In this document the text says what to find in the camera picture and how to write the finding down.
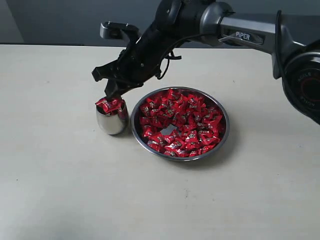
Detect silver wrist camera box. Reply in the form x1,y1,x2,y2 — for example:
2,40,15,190
99,21,140,41

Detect round steel bowl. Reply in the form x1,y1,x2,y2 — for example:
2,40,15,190
130,86,230,162

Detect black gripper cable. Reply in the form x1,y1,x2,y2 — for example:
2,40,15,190
156,33,221,81

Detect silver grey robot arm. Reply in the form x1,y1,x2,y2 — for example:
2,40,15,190
92,0,320,123

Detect small stainless steel cup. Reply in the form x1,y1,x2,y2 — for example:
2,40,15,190
96,97,129,136

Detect pile of red wrapped candies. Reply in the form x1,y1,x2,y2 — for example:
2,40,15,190
138,88,225,158

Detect red candies inside cup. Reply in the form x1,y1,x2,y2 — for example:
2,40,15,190
95,97,125,116

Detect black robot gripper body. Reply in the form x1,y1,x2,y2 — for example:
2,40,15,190
117,0,208,85

